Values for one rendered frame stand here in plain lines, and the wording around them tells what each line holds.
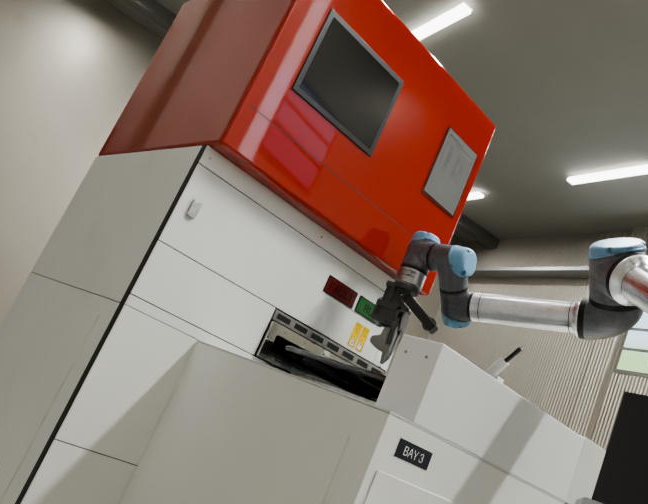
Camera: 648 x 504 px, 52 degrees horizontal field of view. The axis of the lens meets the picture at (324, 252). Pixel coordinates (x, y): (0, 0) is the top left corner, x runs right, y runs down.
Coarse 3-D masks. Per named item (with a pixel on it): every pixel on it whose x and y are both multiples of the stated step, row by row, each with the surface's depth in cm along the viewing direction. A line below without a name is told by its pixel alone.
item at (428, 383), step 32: (416, 352) 113; (448, 352) 111; (384, 384) 115; (416, 384) 110; (448, 384) 112; (480, 384) 117; (416, 416) 107; (448, 416) 112; (480, 416) 118; (512, 416) 124; (544, 416) 131; (480, 448) 119; (512, 448) 125; (544, 448) 132; (576, 448) 140; (544, 480) 133
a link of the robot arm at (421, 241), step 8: (416, 232) 176; (424, 232) 174; (416, 240) 174; (424, 240) 173; (432, 240) 173; (408, 248) 175; (416, 248) 173; (424, 248) 171; (408, 256) 173; (416, 256) 172; (424, 256) 170; (408, 264) 172; (416, 264) 171; (424, 264) 171; (424, 272) 172
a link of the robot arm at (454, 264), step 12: (432, 252) 169; (444, 252) 167; (456, 252) 165; (468, 252) 164; (432, 264) 169; (444, 264) 166; (456, 264) 164; (468, 264) 164; (444, 276) 167; (456, 276) 166; (468, 276) 166; (444, 288) 169; (456, 288) 167
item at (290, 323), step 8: (280, 312) 165; (280, 320) 165; (288, 320) 167; (296, 328) 169; (304, 328) 170; (304, 336) 171; (312, 336) 172; (320, 336) 174; (320, 344) 174; (328, 344) 176; (336, 344) 178; (336, 352) 178; (344, 352) 180; (352, 360) 182; (360, 360) 184; (368, 368) 186; (376, 368) 188
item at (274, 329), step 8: (272, 328) 163; (280, 328) 164; (264, 336) 163; (272, 336) 163; (280, 336) 166; (288, 336) 166; (296, 336) 168; (264, 344) 162; (296, 344) 168; (304, 344) 170; (312, 344) 171; (256, 352) 162; (264, 352) 162; (272, 352) 163; (312, 352) 172; (320, 352) 173; (328, 352) 175; (272, 360) 164; (280, 360) 165; (288, 360) 167; (344, 360) 179; (288, 368) 167; (296, 368) 169; (312, 376) 172; (328, 384) 176
